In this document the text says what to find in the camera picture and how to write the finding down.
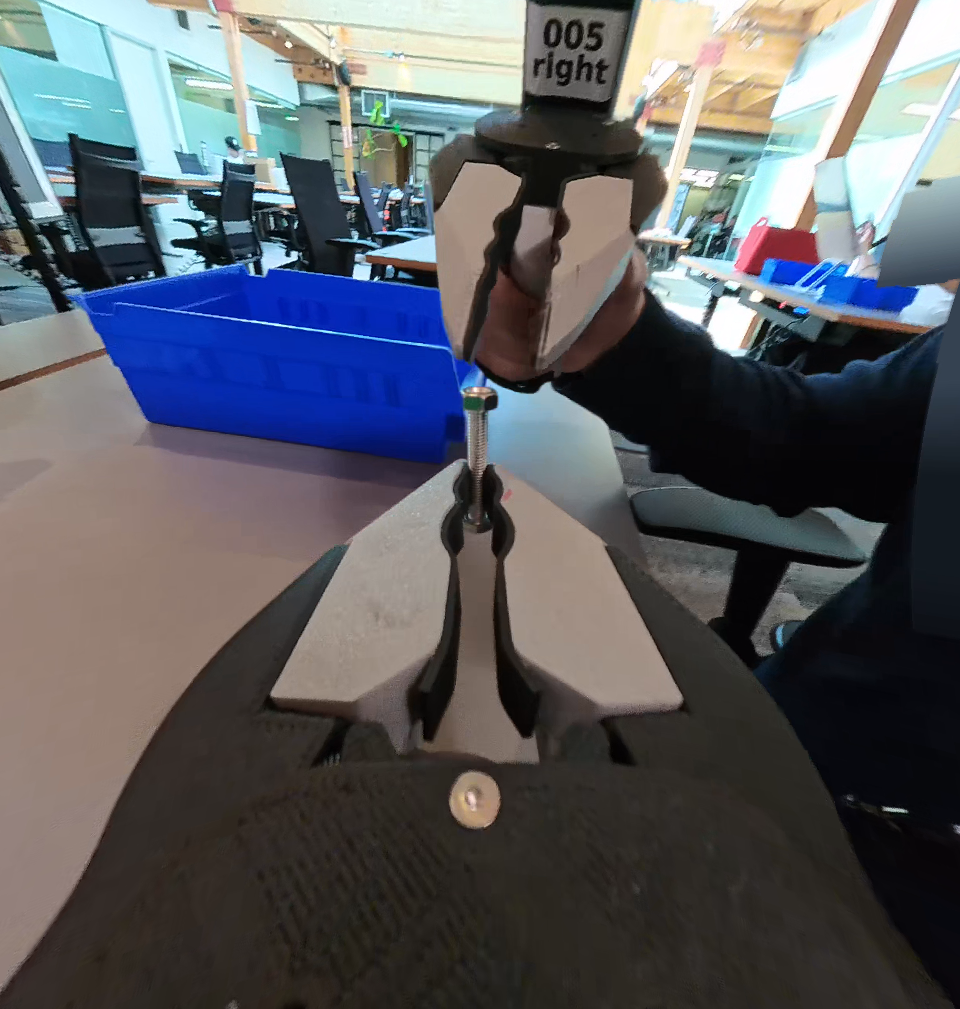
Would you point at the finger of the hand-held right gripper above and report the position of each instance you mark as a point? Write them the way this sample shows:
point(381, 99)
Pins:
point(598, 236)
point(460, 236)

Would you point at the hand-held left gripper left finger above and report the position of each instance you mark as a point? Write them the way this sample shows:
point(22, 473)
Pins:
point(369, 615)

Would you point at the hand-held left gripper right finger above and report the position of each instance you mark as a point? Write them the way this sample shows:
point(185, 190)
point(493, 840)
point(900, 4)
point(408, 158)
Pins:
point(575, 623)

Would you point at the steel nut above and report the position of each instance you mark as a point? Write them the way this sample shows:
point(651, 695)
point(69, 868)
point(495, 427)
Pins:
point(480, 402)

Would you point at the steel bolt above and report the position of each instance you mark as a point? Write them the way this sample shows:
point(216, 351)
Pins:
point(477, 449)

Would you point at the blue plastic bin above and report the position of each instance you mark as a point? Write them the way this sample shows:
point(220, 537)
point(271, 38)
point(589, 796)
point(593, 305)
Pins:
point(251, 370)

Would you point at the person's right forearm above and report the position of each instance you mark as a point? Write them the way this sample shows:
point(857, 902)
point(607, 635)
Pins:
point(724, 418)

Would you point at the person's right hand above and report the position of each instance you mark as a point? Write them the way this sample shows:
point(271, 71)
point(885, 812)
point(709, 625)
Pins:
point(511, 331)

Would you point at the green plant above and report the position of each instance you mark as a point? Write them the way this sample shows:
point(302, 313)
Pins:
point(385, 130)

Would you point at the black office chair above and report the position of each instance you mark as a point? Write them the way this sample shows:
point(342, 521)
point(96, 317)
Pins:
point(113, 213)
point(228, 221)
point(318, 213)

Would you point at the red bag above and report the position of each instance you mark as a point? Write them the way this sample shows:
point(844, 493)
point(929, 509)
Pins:
point(776, 248)

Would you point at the grey office chair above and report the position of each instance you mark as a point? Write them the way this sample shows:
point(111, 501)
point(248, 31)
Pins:
point(732, 524)

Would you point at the person's shoe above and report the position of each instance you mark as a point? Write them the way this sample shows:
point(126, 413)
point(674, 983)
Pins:
point(786, 635)

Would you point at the row of blue bins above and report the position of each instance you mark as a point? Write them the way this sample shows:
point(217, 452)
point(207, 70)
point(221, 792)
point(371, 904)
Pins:
point(843, 288)

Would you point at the person's dark clothed body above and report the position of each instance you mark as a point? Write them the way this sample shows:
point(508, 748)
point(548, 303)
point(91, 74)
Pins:
point(843, 709)

